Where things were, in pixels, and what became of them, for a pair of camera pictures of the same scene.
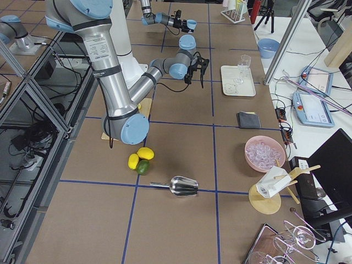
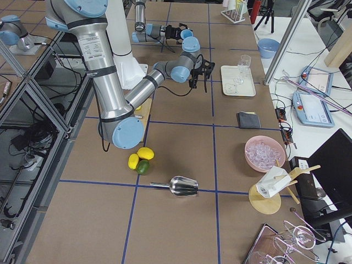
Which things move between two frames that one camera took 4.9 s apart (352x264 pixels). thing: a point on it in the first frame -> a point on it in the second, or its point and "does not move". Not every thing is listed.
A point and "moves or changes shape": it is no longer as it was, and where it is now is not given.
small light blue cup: (191, 23) moves or changes shape
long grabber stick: (318, 94) does not move
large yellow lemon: (145, 153) does not move
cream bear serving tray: (237, 81) does not move
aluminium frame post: (302, 9) does not move
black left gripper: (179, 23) -> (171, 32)
